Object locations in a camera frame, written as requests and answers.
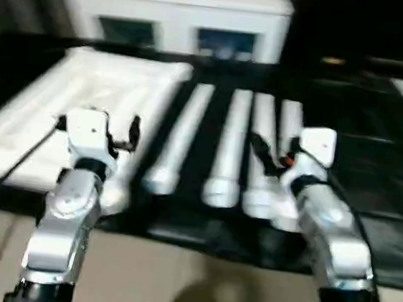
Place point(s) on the white plastic table top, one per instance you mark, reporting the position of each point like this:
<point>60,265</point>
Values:
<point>86,84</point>

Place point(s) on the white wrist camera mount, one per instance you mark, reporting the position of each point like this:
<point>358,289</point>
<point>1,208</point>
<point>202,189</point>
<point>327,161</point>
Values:
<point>318,141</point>
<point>88,128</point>

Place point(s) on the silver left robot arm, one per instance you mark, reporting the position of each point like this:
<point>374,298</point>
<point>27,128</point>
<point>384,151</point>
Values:
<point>70,198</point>

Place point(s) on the white cabinet with glass doors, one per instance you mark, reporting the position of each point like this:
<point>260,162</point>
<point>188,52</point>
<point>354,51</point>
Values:
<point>176,11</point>

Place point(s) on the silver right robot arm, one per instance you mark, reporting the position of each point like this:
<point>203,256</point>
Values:
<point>331,222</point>

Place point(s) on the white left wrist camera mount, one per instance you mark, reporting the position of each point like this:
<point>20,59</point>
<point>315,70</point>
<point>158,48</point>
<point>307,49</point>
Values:
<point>88,128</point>

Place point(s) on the small yellow label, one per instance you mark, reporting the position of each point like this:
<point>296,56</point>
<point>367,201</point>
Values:
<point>333,60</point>

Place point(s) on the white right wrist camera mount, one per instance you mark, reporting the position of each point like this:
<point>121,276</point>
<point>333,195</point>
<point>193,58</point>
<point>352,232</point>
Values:
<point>318,141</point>

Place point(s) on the white plastic table leg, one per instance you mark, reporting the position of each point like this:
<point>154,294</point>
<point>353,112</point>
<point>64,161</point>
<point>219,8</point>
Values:
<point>291,117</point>
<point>231,143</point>
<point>263,110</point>
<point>181,138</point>

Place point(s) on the black work mat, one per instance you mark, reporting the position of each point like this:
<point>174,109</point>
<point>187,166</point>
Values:
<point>366,157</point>

